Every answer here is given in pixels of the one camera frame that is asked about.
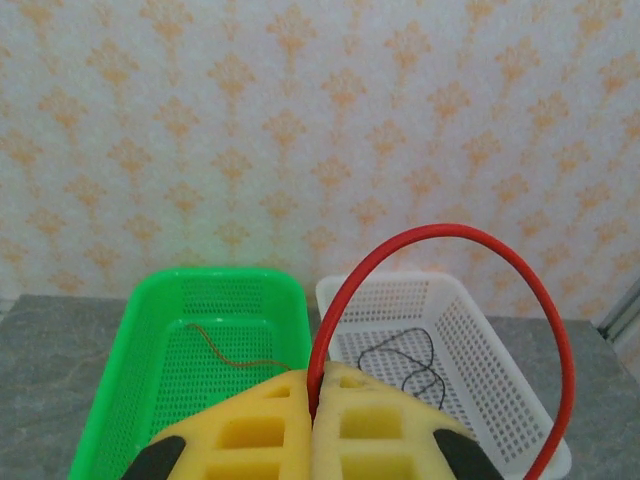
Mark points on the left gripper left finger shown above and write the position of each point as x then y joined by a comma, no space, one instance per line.
250,415

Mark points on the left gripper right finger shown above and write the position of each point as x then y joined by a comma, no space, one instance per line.
370,415

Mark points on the green plastic basket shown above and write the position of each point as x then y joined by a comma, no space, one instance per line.
150,350

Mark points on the white plastic basket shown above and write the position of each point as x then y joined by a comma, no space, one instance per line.
490,360

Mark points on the aluminium frame post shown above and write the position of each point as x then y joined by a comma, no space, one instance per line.
622,315

